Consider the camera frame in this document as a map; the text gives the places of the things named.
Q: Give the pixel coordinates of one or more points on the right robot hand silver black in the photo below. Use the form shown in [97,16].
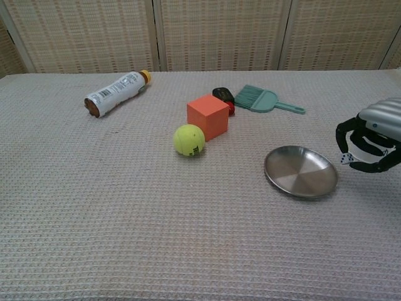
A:
[383,117]

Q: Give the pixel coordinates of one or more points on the white paper cup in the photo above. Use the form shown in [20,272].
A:
[366,154]

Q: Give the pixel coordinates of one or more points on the small white die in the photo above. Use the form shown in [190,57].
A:
[346,159]

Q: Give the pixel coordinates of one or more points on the round silver metal plate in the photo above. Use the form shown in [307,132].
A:
[297,172]

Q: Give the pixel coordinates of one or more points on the woven folding screen panel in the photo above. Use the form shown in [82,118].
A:
[222,34]
[12,53]
[394,56]
[87,34]
[341,34]

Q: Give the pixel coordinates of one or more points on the teal hand brush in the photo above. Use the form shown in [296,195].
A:
[261,100]

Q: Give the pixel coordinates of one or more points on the small red plastic piece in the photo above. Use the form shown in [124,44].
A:
[231,108]

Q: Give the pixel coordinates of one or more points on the black oval plastic gadget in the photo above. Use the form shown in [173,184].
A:
[223,93]

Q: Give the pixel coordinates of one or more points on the orange foam cube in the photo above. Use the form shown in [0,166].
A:
[210,119]

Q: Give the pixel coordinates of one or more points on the yellow tennis ball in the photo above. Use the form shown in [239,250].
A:
[188,139]

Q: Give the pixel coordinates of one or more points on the white labelled bottle yellow cap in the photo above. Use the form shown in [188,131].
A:
[116,92]

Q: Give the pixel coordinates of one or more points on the beige waffle weave tablecloth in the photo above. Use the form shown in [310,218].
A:
[125,203]

